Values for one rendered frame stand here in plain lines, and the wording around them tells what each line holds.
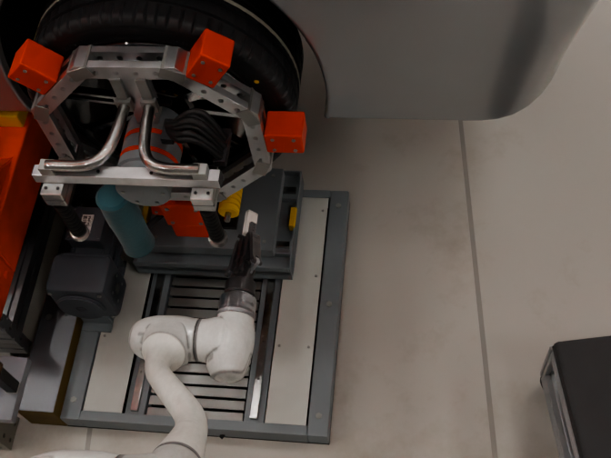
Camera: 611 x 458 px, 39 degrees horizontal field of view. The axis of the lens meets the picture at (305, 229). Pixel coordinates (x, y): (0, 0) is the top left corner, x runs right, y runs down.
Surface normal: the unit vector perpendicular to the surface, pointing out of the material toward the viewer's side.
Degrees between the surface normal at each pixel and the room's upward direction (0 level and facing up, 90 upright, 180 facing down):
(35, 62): 45
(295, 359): 0
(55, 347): 0
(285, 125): 0
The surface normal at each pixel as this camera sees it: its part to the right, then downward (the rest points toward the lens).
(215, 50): 0.49, -0.39
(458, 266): -0.10, -0.50
